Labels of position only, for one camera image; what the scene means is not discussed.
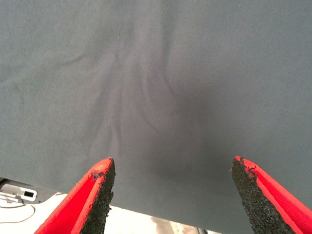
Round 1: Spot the dark grey table cloth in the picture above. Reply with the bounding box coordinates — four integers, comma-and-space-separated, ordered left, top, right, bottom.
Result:
0, 0, 312, 234

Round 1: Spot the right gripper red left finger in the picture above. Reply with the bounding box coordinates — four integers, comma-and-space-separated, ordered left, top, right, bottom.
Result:
34, 157, 117, 234

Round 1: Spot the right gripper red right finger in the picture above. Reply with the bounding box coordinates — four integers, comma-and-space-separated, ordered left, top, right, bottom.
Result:
230, 156, 312, 234

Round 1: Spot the white connector panel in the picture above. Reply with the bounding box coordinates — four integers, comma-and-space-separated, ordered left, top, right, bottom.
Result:
17, 187, 38, 202

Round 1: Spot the thin black floor cable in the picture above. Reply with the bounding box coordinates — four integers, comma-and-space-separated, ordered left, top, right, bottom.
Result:
0, 204, 37, 224

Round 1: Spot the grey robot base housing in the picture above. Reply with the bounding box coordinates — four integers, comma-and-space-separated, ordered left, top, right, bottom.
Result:
0, 177, 61, 204

